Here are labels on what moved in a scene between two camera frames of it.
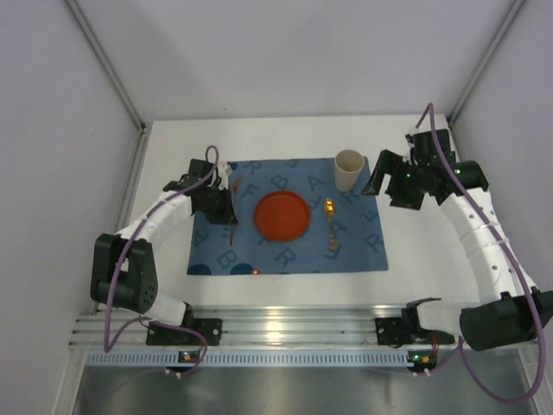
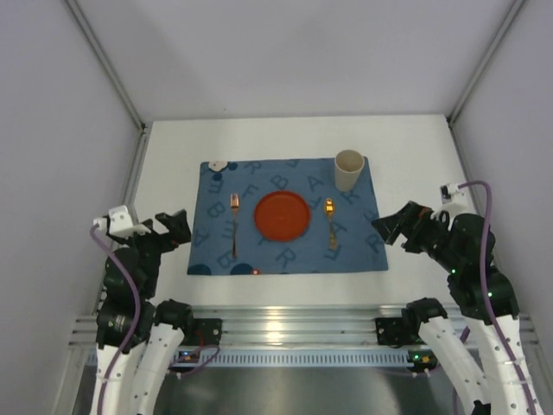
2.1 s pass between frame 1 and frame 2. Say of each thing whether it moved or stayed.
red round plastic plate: stayed
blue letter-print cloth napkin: stayed
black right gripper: moved
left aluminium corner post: stayed
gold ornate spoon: stayed
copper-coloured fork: moved
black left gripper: moved
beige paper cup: stayed
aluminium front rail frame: stayed
